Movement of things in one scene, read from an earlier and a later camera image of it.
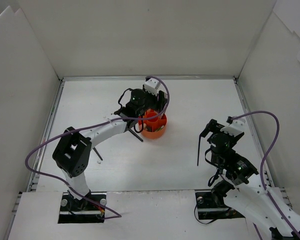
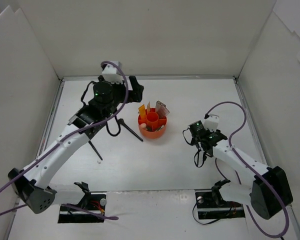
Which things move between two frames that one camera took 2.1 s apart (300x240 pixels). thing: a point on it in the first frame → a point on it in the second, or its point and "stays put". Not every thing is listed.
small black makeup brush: [97, 153] stays put
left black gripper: [156, 102] → [131, 90]
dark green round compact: [149, 128] stays put
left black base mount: [83, 210] stays put
